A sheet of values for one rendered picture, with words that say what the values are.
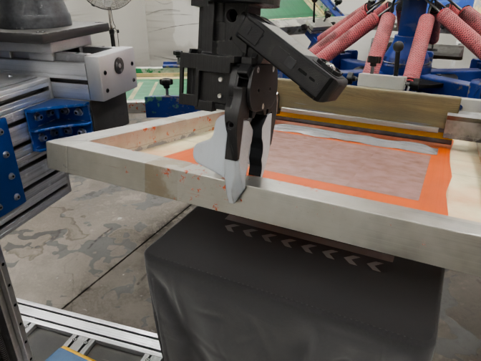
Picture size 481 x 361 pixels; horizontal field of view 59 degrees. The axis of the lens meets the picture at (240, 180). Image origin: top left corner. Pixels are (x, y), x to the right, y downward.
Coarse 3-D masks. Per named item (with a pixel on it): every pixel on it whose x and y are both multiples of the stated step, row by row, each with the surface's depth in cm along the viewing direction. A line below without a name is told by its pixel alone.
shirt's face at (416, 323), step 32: (192, 224) 78; (160, 256) 69; (192, 256) 69; (224, 256) 69; (256, 256) 69; (288, 256) 69; (256, 288) 62; (288, 288) 62; (320, 288) 62; (352, 288) 62; (384, 288) 62; (416, 288) 62; (384, 320) 56; (416, 320) 56
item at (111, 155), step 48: (48, 144) 57; (96, 144) 57; (144, 144) 70; (480, 144) 86; (192, 192) 49; (288, 192) 44; (336, 240) 42; (384, 240) 40; (432, 240) 38; (480, 240) 36
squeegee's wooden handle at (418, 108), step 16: (288, 80) 101; (288, 96) 102; (304, 96) 100; (352, 96) 95; (368, 96) 94; (384, 96) 92; (400, 96) 91; (416, 96) 89; (432, 96) 88; (448, 96) 87; (336, 112) 98; (352, 112) 96; (368, 112) 94; (384, 112) 93; (400, 112) 92; (416, 112) 90; (432, 112) 89
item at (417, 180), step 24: (360, 144) 87; (432, 144) 92; (312, 168) 66; (336, 168) 67; (360, 168) 68; (384, 168) 69; (408, 168) 71; (432, 168) 72; (336, 192) 56; (360, 192) 57; (384, 192) 58; (408, 192) 58; (432, 192) 59
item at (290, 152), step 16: (320, 128) 101; (336, 128) 103; (272, 144) 81; (288, 144) 82; (304, 144) 83; (320, 144) 84; (336, 144) 85; (192, 160) 66; (272, 160) 69; (288, 160) 70; (304, 160) 71; (272, 176) 61; (288, 176) 62
